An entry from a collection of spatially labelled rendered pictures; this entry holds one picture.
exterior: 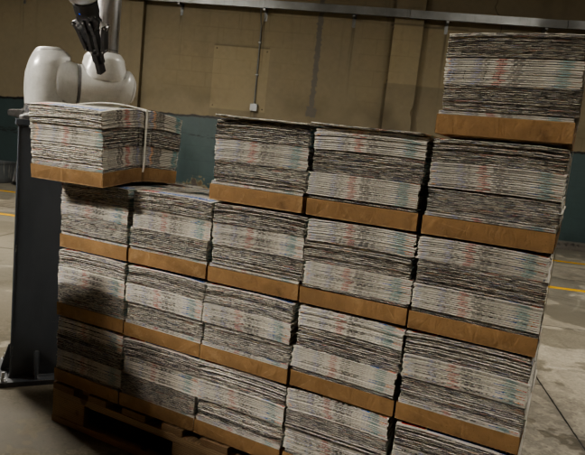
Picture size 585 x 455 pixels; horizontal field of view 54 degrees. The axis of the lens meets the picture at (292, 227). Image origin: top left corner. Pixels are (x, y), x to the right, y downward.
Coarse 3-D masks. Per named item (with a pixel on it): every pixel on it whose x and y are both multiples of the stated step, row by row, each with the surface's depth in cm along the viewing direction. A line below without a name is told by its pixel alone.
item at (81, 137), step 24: (48, 120) 169; (72, 120) 166; (96, 120) 163; (120, 120) 168; (48, 144) 172; (72, 144) 168; (96, 144) 165; (120, 144) 170; (72, 168) 170; (96, 168) 166; (120, 168) 172
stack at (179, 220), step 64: (64, 192) 185; (128, 192) 172; (192, 192) 179; (64, 256) 186; (192, 256) 163; (256, 256) 154; (320, 256) 146; (384, 256) 139; (64, 320) 190; (128, 320) 176; (192, 320) 166; (256, 320) 155; (320, 320) 147; (64, 384) 192; (128, 384) 178; (192, 384) 168; (256, 384) 158; (384, 384) 140; (128, 448) 180; (192, 448) 169; (320, 448) 150; (384, 448) 142
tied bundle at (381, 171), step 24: (336, 144) 141; (360, 144) 138; (384, 144) 136; (408, 144) 134; (432, 144) 137; (312, 168) 145; (336, 168) 142; (360, 168) 139; (384, 168) 137; (408, 168) 135; (312, 192) 145; (336, 192) 142; (360, 192) 139; (384, 192) 137; (408, 192) 134
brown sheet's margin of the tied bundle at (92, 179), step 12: (36, 168) 175; (48, 168) 173; (60, 168) 171; (60, 180) 172; (72, 180) 170; (84, 180) 168; (96, 180) 166; (108, 180) 167; (120, 180) 172; (132, 180) 177
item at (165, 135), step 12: (156, 120) 183; (168, 120) 189; (180, 120) 195; (156, 132) 186; (168, 132) 190; (180, 132) 196; (156, 144) 185; (168, 144) 191; (180, 144) 197; (156, 156) 187; (168, 156) 193; (156, 168) 188; (168, 168) 193
